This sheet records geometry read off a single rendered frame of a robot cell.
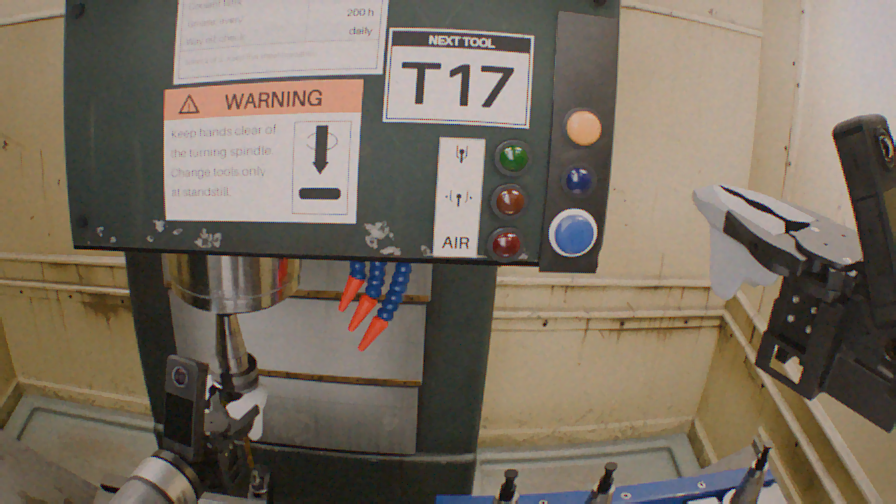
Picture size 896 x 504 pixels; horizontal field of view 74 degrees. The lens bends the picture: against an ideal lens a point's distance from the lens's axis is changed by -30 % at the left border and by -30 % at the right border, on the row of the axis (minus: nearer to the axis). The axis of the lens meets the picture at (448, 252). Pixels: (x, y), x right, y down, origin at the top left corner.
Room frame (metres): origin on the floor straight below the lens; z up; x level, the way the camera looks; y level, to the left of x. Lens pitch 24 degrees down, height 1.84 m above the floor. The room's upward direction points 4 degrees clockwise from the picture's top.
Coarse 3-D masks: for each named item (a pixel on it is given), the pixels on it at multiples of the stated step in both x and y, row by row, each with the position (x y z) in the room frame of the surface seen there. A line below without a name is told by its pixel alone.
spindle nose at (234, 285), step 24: (168, 264) 0.67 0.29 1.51; (192, 264) 0.64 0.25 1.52; (216, 264) 0.64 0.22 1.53; (240, 264) 0.65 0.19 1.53; (264, 264) 0.66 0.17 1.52; (288, 264) 0.69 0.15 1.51; (192, 288) 0.64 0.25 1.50; (216, 288) 0.64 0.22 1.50; (240, 288) 0.65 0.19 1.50; (264, 288) 0.66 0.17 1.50; (288, 288) 0.69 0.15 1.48; (216, 312) 0.64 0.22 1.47; (240, 312) 0.65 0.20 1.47
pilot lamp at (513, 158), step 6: (504, 150) 0.53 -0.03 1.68; (510, 150) 0.53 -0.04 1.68; (516, 150) 0.53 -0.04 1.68; (522, 150) 0.53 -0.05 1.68; (504, 156) 0.53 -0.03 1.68; (510, 156) 0.53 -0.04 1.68; (516, 156) 0.53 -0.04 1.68; (522, 156) 0.53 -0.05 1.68; (504, 162) 0.53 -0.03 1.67; (510, 162) 0.53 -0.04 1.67; (516, 162) 0.53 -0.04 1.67; (522, 162) 0.53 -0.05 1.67; (504, 168) 0.53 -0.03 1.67; (510, 168) 0.53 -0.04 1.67; (516, 168) 0.53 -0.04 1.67; (522, 168) 0.53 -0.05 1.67
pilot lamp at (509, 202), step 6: (504, 192) 0.53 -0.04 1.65; (510, 192) 0.53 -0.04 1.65; (516, 192) 0.53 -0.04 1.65; (498, 198) 0.53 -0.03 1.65; (504, 198) 0.53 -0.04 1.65; (510, 198) 0.53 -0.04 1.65; (516, 198) 0.53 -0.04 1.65; (522, 198) 0.53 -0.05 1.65; (498, 204) 0.53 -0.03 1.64; (504, 204) 0.53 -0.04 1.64; (510, 204) 0.53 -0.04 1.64; (516, 204) 0.53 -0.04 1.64; (522, 204) 0.53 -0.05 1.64; (504, 210) 0.53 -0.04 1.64; (510, 210) 0.53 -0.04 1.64; (516, 210) 0.53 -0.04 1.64
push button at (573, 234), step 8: (568, 216) 0.53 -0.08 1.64; (576, 216) 0.53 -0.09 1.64; (560, 224) 0.53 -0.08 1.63; (568, 224) 0.53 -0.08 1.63; (576, 224) 0.53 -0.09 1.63; (584, 224) 0.53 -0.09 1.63; (560, 232) 0.53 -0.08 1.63; (568, 232) 0.53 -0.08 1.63; (576, 232) 0.53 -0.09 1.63; (584, 232) 0.53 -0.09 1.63; (592, 232) 0.53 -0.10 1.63; (560, 240) 0.53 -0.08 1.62; (568, 240) 0.53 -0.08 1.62; (576, 240) 0.53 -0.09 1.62; (584, 240) 0.53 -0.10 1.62; (592, 240) 0.53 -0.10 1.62; (560, 248) 0.53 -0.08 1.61; (568, 248) 0.53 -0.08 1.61; (576, 248) 0.53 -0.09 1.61; (584, 248) 0.53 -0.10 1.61
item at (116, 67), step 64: (128, 0) 0.51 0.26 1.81; (448, 0) 0.53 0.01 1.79; (512, 0) 0.53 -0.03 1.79; (576, 0) 0.54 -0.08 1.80; (64, 64) 0.51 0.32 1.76; (128, 64) 0.51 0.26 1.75; (384, 64) 0.53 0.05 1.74; (64, 128) 0.51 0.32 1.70; (128, 128) 0.51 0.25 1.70; (384, 128) 0.53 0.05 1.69; (448, 128) 0.53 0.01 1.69; (512, 128) 0.54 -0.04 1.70; (128, 192) 0.51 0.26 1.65; (384, 192) 0.53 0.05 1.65; (256, 256) 0.53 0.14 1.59; (320, 256) 0.53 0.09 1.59; (384, 256) 0.53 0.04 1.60
